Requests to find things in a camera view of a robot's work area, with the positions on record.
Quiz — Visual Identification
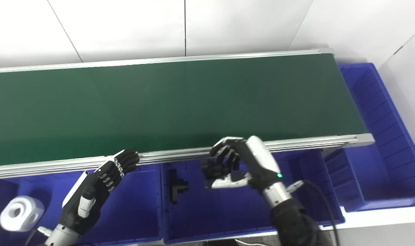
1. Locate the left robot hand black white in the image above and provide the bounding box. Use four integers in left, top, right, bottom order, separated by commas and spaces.
59, 149, 140, 236

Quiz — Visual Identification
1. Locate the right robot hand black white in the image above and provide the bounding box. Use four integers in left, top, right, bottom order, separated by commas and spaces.
201, 136, 284, 194

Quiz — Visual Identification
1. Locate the black flange part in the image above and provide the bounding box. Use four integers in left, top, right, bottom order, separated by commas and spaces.
201, 159, 234, 182

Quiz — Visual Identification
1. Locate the blue bin with white part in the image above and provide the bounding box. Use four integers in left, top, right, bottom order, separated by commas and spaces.
0, 163, 163, 246

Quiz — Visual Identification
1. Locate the green conveyor belt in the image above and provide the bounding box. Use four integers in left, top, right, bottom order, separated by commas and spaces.
0, 48, 375, 180
0, 53, 367, 167

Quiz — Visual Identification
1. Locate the blue bin with black parts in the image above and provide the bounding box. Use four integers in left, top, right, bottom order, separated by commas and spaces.
161, 149, 346, 245

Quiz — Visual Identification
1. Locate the white block part with hole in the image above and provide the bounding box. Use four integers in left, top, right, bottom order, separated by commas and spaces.
0, 195, 45, 233

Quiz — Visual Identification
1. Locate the black T-shaped part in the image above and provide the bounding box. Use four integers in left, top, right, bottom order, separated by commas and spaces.
167, 168, 190, 205

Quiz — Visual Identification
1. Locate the large empty blue bin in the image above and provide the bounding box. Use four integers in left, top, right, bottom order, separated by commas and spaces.
325, 63, 415, 213

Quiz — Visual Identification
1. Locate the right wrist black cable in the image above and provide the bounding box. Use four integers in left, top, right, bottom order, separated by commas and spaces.
286, 180, 342, 246

